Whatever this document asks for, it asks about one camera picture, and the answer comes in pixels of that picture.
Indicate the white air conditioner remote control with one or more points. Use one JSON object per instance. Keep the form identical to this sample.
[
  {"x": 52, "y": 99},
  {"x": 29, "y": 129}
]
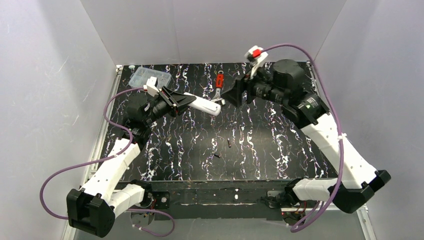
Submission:
[{"x": 204, "y": 105}]

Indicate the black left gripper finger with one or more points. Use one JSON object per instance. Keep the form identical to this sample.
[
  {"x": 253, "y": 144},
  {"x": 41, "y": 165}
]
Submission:
[
  {"x": 178, "y": 109},
  {"x": 178, "y": 98}
]

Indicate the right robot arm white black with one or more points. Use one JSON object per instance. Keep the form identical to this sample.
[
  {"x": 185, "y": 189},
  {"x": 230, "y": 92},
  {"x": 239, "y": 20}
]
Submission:
[{"x": 357, "y": 181}]

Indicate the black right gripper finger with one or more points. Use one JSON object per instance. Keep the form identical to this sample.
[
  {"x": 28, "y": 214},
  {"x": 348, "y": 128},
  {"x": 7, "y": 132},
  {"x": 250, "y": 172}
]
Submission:
[
  {"x": 240, "y": 81},
  {"x": 233, "y": 95}
]

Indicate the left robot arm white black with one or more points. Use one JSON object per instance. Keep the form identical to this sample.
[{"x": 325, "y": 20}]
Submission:
[{"x": 95, "y": 206}]

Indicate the clear plastic screw box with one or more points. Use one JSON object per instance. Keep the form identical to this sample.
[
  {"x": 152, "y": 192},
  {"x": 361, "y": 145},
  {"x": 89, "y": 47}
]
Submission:
[{"x": 141, "y": 75}]

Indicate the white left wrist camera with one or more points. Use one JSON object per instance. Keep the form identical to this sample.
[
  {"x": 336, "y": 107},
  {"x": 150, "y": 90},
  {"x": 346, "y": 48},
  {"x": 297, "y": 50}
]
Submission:
[{"x": 150, "y": 87}]

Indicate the black front mounting rail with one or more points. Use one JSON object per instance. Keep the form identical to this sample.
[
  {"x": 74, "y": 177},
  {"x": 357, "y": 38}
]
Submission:
[{"x": 223, "y": 199}]

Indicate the red handled adjustable wrench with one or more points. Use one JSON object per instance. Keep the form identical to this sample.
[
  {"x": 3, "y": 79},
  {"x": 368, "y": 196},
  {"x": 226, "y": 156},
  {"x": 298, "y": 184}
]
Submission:
[{"x": 219, "y": 82}]

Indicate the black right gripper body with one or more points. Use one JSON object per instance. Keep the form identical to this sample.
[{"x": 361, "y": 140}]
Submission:
[{"x": 246, "y": 91}]

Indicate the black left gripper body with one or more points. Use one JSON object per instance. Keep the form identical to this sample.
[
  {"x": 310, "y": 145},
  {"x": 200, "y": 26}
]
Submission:
[{"x": 168, "y": 100}]

